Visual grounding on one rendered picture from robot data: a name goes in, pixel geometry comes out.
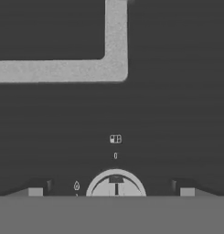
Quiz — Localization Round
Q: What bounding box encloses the black stove hob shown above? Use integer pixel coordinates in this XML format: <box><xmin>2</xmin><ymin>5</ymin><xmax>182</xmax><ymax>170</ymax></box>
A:
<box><xmin>0</xmin><ymin>0</ymin><xmax>224</xmax><ymax>197</ymax></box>

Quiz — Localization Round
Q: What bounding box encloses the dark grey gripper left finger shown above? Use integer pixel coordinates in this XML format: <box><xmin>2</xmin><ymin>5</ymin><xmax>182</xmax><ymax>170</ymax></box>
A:
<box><xmin>6</xmin><ymin>177</ymin><xmax>55</xmax><ymax>197</ymax></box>

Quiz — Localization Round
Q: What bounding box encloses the silver stove knob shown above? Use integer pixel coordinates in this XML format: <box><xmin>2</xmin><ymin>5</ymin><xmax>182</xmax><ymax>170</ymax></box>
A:
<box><xmin>85</xmin><ymin>168</ymin><xmax>147</xmax><ymax>197</ymax></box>

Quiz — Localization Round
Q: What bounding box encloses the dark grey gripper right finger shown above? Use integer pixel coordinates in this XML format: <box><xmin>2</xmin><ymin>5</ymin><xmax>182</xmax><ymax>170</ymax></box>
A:
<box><xmin>171</xmin><ymin>177</ymin><xmax>219</xmax><ymax>197</ymax></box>

